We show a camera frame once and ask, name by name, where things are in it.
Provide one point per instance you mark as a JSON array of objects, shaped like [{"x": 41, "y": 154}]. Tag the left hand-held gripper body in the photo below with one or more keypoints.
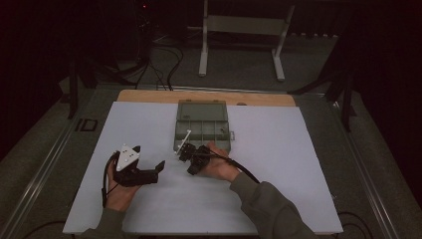
[{"x": 136, "y": 177}]

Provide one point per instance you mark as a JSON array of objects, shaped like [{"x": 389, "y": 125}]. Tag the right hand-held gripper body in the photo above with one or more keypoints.
[{"x": 200, "y": 161}]

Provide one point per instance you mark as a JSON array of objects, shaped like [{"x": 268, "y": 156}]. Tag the green plastic compartment box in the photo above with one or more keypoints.
[{"x": 202, "y": 122}]

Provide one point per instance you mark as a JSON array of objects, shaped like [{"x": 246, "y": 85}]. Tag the person's right hand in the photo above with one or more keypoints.
[{"x": 220, "y": 167}]

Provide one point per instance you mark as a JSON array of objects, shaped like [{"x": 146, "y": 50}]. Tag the person's left hand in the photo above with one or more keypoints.
[{"x": 119, "y": 197}]

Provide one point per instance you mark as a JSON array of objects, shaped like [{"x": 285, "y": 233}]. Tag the white table board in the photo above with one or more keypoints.
[{"x": 212, "y": 205}]

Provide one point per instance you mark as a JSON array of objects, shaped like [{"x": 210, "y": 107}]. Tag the wooden table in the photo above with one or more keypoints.
[{"x": 149, "y": 97}]

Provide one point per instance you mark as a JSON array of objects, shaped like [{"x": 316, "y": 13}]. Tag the dark device with red light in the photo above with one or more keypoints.
[{"x": 144, "y": 30}]

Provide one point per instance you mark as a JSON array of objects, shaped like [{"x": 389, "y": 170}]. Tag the black angled stand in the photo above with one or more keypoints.
[{"x": 346, "y": 99}]

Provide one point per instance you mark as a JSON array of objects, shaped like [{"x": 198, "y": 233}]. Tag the black rectangular floor bracket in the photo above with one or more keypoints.
[{"x": 87, "y": 125}]

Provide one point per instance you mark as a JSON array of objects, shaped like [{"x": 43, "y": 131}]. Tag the metal floor rail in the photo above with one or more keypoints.
[
  {"x": 43, "y": 169},
  {"x": 365, "y": 176}
]

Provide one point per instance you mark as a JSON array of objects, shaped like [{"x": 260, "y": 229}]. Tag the white metal stand frame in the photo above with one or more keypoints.
[{"x": 245, "y": 25}]

